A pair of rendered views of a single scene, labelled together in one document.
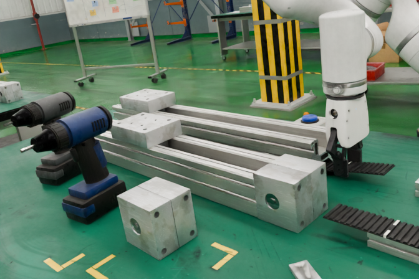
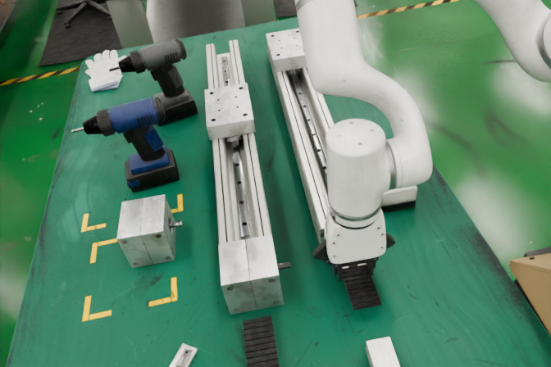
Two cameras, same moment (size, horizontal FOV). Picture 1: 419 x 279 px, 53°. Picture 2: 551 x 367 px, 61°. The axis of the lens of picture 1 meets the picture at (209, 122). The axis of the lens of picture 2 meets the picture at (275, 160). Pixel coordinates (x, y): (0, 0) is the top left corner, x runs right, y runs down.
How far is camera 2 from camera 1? 0.71 m
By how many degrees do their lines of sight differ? 41
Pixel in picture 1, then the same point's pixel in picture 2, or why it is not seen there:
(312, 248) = (220, 337)
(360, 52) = (356, 192)
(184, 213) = (157, 245)
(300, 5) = (334, 92)
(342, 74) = (334, 201)
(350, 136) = (339, 255)
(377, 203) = (324, 332)
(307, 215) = (244, 305)
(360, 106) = (362, 233)
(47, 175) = not seen: hidden behind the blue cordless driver
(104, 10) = not seen: outside the picture
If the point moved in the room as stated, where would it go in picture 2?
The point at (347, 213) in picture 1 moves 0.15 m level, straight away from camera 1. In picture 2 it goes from (262, 332) to (329, 281)
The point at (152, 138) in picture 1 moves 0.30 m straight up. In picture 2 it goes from (216, 132) to (186, 9)
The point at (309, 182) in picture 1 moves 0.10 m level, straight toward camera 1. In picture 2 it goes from (248, 286) to (201, 325)
